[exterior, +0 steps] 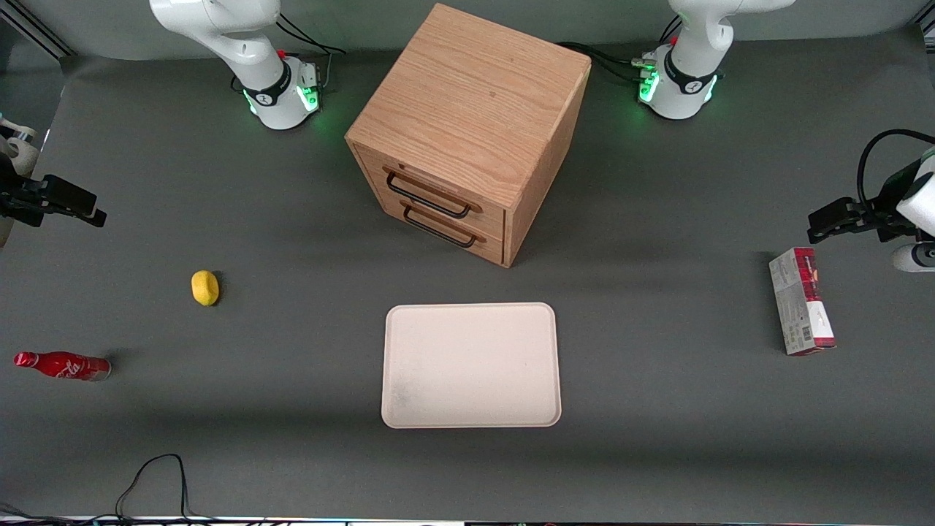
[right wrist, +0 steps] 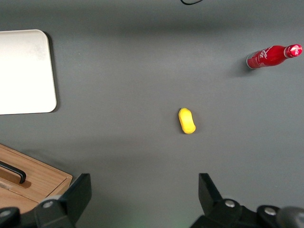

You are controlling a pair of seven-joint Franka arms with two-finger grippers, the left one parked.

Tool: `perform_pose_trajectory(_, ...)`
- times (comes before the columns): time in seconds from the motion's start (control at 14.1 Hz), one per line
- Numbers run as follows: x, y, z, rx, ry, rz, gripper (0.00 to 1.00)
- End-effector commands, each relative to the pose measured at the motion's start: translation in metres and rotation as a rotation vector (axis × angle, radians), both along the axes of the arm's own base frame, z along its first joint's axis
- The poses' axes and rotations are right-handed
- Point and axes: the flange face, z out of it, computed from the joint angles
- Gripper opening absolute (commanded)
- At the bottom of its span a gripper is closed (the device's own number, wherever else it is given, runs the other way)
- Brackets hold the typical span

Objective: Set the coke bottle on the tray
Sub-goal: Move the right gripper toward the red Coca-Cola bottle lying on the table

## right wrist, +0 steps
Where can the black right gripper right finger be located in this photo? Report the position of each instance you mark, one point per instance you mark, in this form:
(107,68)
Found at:
(209,194)

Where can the wooden drawer cabinet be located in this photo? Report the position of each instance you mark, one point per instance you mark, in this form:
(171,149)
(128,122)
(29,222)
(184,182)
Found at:
(45,175)

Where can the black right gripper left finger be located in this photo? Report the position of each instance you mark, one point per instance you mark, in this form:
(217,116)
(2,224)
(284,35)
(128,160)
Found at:
(76,192)

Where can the red coke bottle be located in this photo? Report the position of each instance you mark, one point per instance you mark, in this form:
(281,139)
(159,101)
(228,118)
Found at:
(268,56)

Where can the yellow lemon-shaped toy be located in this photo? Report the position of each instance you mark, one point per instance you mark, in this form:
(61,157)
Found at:
(187,121)

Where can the white rectangular tray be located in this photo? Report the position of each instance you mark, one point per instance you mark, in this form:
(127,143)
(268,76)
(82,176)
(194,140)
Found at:
(26,73)

